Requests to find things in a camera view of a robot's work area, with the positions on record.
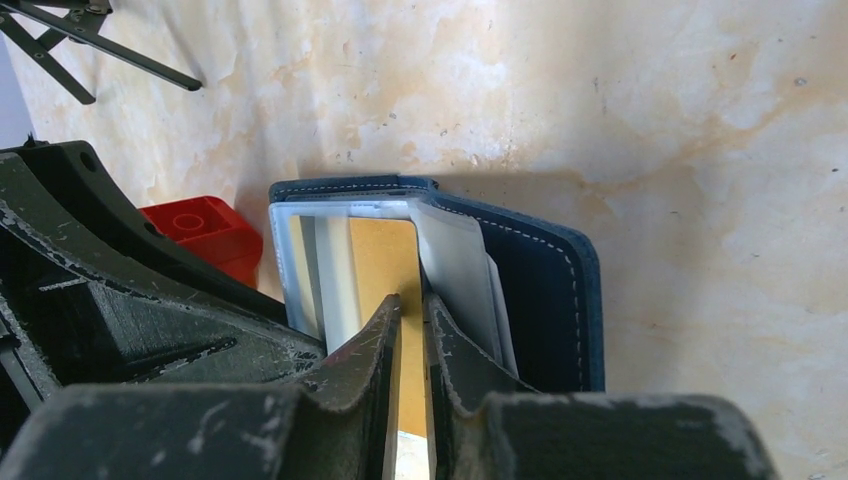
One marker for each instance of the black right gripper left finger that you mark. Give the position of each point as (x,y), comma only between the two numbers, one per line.
(337,421)

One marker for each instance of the black mini tripod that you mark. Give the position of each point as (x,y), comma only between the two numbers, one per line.
(37,27)

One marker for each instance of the dark blue card holder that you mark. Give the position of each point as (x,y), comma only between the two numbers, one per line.
(550,275)

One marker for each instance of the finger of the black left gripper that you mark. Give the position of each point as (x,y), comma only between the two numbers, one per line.
(76,311)
(73,174)

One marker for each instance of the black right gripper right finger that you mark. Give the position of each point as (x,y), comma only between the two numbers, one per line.
(486,424)

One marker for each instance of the red yellow toy brick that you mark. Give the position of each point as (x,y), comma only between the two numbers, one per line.
(214,232)

